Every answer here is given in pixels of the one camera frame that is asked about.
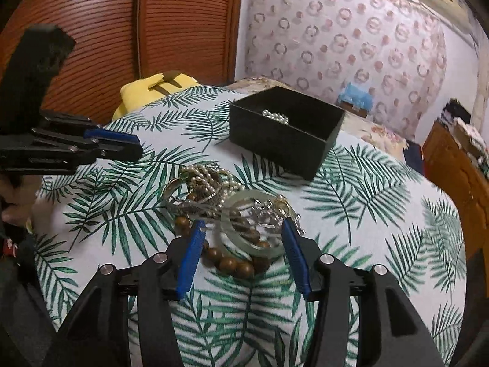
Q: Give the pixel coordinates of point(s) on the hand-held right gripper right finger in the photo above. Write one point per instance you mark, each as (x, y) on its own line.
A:
(296, 260)

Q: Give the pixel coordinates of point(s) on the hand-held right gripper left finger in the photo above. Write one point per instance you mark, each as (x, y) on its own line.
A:
(189, 260)

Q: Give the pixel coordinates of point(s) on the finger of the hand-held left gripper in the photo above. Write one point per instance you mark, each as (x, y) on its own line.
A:
(118, 152)
(110, 136)

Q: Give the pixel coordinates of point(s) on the pale green jade bangle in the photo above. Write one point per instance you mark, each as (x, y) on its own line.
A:
(226, 220)

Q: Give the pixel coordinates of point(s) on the silver bangle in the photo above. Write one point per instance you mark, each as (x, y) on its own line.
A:
(170, 188)

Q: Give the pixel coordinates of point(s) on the black jewelry box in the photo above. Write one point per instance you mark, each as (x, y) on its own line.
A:
(275, 141)

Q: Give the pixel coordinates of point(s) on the person's left hand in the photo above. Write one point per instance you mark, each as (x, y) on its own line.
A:
(13, 208)

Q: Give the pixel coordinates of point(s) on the yellow plush toy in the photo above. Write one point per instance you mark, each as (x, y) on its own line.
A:
(133, 95)

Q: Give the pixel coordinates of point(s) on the green leaf print tablecloth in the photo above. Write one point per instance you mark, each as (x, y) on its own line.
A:
(114, 206)

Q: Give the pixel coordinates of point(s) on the small brown cardboard box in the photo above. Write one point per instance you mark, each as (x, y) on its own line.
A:
(353, 109)

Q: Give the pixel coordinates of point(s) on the blue plastic bag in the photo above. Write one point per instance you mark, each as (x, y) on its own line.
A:
(355, 93)

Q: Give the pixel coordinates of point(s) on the long wooden cabinet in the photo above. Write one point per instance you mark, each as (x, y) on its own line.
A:
(458, 183)

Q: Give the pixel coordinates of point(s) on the cardboard box with patterned cloth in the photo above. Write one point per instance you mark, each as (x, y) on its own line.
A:
(472, 137)

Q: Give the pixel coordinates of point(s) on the stack of folded clothes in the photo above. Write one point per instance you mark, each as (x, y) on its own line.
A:
(454, 111)

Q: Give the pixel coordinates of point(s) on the circle print sheer curtain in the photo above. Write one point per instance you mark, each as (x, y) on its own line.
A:
(336, 38)

